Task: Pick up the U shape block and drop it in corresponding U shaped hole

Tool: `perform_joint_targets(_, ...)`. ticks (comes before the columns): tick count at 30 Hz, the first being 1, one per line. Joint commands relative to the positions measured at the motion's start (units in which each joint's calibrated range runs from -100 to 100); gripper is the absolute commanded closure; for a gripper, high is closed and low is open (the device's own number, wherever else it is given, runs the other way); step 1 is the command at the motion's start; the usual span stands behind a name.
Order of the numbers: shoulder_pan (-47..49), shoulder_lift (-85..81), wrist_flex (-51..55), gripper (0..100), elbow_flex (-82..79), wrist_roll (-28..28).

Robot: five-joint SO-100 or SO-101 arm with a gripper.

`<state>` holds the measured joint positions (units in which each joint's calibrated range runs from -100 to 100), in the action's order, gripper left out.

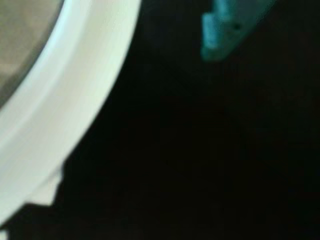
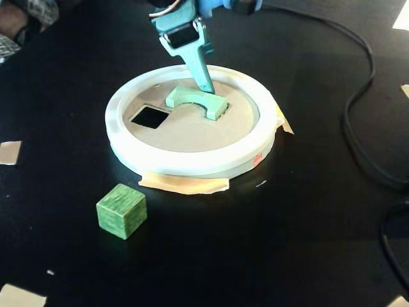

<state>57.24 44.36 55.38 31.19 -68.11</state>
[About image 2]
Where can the teal gripper black motor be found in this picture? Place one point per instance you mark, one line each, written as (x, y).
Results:
(179, 38)

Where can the mint U shape block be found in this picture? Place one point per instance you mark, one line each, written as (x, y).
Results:
(214, 107)

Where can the cardboard lid with cutouts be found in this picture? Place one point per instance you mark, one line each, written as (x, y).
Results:
(191, 134)

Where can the small masking tape strip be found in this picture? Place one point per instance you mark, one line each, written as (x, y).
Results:
(285, 123)

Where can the white round sorter container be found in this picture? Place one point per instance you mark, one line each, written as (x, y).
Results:
(191, 164)

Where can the orange sticker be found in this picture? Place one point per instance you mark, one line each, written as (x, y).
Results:
(257, 158)

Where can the wide masking tape strip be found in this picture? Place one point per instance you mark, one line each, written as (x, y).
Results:
(188, 186)

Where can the green wooden cube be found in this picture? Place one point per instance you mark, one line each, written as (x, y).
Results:
(119, 214)

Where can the grey woven mesh object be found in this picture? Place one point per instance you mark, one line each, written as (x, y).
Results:
(8, 48)

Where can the white paper sheet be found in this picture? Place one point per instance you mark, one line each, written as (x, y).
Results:
(402, 16)

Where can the beige tape patch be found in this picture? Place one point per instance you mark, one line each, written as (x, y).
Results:
(19, 297)
(401, 302)
(405, 91)
(9, 153)

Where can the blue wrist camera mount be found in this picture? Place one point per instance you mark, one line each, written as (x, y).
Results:
(217, 4)

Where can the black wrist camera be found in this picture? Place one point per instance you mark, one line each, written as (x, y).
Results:
(249, 5)

